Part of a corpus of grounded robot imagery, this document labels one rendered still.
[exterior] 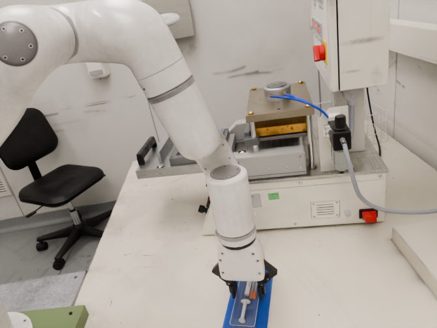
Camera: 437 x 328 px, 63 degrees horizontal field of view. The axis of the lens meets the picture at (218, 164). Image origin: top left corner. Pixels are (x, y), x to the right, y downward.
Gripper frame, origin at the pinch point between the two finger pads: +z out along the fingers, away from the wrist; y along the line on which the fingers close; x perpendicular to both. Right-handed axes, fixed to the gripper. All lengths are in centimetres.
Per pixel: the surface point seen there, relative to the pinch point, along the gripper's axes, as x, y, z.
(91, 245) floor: 110, -138, 78
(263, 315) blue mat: -4.2, 3.7, 3.3
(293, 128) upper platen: 33.7, 11.6, -26.2
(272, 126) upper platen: 33.2, 5.9, -27.5
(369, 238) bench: 23.1, 30.0, 3.3
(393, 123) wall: 94, 49, -1
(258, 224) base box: 25.8, -0.6, 0.4
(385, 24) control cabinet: 30, 34, -51
